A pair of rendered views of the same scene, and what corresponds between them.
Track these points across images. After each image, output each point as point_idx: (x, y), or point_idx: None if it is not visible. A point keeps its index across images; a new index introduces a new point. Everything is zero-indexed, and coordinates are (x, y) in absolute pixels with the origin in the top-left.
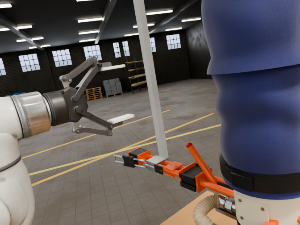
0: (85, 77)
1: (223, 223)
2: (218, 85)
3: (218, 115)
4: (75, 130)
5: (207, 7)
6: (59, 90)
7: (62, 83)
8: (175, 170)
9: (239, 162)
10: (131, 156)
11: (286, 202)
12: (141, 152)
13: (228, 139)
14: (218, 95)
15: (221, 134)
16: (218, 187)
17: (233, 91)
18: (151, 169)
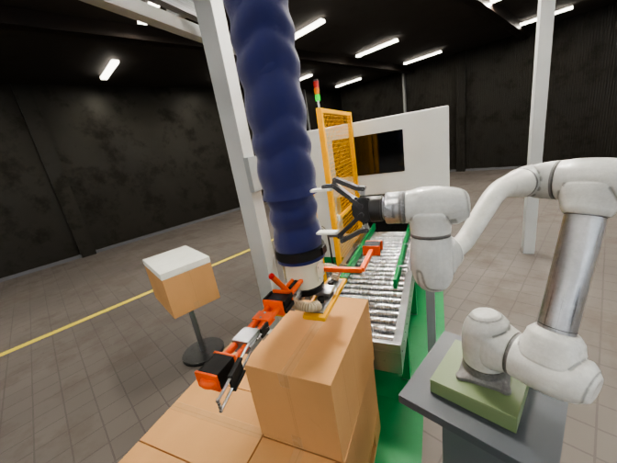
0: (345, 191)
1: (258, 361)
2: (303, 204)
3: (299, 225)
4: (369, 227)
5: (303, 158)
6: (370, 196)
7: (364, 192)
8: (273, 311)
9: (319, 241)
10: (222, 374)
11: None
12: (224, 355)
13: (314, 232)
14: (304, 209)
15: (305, 235)
16: (296, 285)
17: (313, 203)
18: (255, 345)
